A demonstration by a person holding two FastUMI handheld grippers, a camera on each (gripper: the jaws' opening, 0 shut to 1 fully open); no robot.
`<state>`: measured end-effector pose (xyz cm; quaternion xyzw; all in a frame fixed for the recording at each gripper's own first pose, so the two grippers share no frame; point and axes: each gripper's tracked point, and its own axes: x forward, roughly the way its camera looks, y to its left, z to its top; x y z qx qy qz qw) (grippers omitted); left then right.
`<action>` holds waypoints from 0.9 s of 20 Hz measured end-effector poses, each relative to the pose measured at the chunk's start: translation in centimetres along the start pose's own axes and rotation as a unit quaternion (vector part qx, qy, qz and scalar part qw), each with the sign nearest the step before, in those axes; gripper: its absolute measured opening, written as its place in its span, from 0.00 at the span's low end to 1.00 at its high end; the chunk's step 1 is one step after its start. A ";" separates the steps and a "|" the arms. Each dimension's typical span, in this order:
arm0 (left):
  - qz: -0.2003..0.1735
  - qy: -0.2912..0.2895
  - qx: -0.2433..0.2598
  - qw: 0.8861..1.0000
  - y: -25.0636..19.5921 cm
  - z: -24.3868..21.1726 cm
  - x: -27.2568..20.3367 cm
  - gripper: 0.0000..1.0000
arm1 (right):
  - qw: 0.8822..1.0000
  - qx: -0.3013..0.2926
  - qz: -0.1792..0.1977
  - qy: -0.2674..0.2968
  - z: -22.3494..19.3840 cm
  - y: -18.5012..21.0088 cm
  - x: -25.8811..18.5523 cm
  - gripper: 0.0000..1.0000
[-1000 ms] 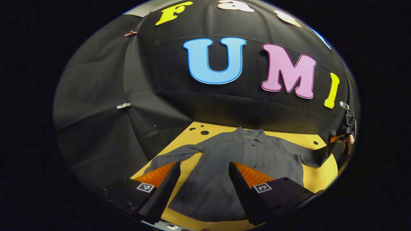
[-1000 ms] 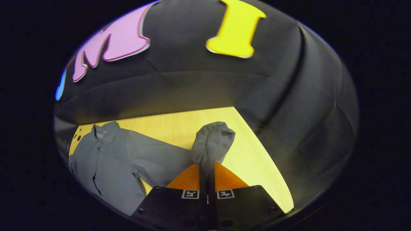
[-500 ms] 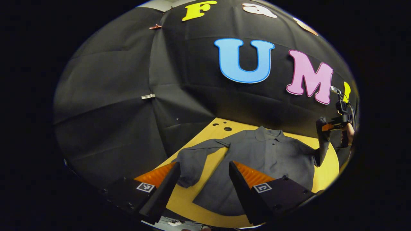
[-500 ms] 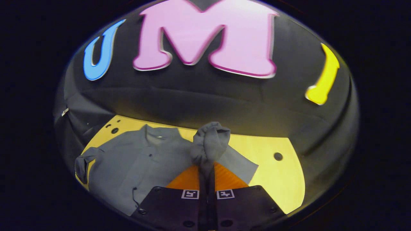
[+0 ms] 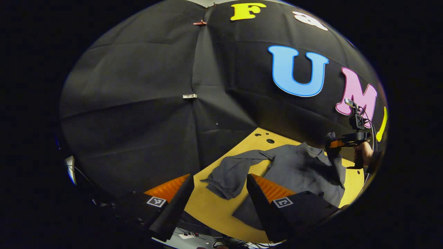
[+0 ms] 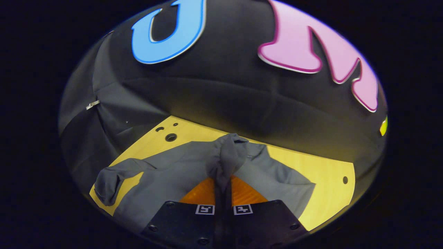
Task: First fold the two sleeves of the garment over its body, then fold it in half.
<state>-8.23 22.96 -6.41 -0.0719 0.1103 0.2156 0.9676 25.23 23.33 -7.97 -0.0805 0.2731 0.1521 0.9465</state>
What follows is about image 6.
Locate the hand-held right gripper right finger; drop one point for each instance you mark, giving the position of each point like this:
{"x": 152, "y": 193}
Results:
{"x": 256, "y": 224}

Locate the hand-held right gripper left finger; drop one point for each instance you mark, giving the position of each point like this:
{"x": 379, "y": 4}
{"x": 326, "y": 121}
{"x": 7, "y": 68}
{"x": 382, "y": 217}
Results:
{"x": 193, "y": 224}

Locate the grey button shirt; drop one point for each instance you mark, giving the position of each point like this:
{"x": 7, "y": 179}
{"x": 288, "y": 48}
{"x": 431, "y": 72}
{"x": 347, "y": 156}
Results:
{"x": 173, "y": 173}

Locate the silver metal clip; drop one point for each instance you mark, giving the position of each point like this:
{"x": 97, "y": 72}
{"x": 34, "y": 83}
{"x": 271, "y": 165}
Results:
{"x": 92, "y": 104}

